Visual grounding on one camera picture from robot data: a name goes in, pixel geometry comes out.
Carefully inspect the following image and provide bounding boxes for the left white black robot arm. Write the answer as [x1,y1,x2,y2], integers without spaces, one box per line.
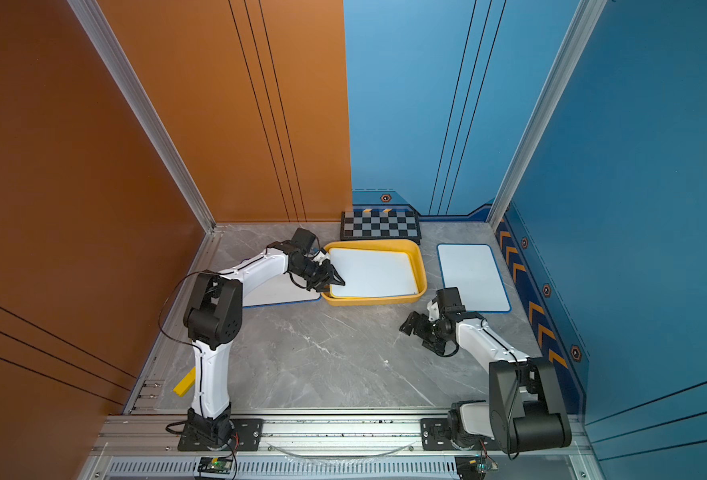
[166,228,346,452]

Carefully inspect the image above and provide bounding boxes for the right green circuit board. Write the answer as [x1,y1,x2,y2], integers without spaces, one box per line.
[455,456,499,480]

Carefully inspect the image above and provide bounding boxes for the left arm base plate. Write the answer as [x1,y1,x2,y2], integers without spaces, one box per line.
[178,418,264,453]

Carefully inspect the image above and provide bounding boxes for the aluminium corner post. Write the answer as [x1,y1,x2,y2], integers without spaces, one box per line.
[487,0,607,231]
[68,0,217,232]

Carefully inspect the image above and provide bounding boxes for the left aluminium corner post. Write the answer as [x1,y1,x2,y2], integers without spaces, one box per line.
[68,0,217,232]

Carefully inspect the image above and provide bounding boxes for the aluminium front rail frame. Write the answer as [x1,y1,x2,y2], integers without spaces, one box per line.
[79,407,603,479]

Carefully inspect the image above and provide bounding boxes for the black grey checkerboard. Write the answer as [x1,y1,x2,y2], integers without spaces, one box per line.
[340,207,421,245]

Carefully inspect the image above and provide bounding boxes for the right aluminium corner post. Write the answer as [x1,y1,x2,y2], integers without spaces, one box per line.
[487,0,607,231]

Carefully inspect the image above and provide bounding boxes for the yellow plastic storage box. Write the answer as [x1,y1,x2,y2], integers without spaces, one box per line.
[323,239,427,306]

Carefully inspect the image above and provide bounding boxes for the yellow rectangular block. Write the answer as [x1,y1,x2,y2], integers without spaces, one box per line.
[173,368,197,397]

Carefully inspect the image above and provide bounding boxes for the blue-framed whiteboard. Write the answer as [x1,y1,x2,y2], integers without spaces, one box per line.
[437,244,511,313]
[243,274,321,308]

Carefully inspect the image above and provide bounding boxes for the green circuit board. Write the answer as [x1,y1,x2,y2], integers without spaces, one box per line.
[455,456,499,480]
[197,456,236,479]

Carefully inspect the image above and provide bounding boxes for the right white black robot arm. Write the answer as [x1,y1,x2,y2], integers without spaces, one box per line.
[399,287,573,458]

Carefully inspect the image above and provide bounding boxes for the yellow-framed whiteboard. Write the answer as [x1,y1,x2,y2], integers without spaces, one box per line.
[330,248,419,298]

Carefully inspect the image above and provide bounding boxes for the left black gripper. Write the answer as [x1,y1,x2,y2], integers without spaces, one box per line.
[294,258,349,293]

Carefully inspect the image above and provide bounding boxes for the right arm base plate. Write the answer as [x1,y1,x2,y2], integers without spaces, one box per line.
[419,417,499,451]

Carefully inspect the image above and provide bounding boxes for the left green circuit board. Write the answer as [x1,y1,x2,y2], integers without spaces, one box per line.
[197,456,236,479]

